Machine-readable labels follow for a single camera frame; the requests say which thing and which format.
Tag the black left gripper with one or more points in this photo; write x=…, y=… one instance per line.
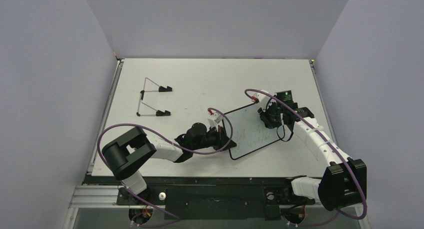
x=222, y=140

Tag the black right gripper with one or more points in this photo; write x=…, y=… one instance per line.
x=266, y=115

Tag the black framed small whiteboard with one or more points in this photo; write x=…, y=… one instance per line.
x=249, y=131

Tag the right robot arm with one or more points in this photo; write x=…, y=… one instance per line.
x=344, y=179

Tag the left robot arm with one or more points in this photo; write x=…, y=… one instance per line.
x=126, y=154

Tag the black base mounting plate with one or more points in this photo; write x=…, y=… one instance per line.
x=224, y=198

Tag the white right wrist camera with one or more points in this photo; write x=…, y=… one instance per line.
x=262, y=100

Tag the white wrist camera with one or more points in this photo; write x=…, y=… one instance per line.
x=262, y=100
x=214, y=119

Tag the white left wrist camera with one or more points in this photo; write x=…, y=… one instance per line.
x=214, y=119

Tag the wire whiteboard stand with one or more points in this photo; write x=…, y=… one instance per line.
x=148, y=102

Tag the aluminium frame rail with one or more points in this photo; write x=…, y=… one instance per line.
x=105, y=109

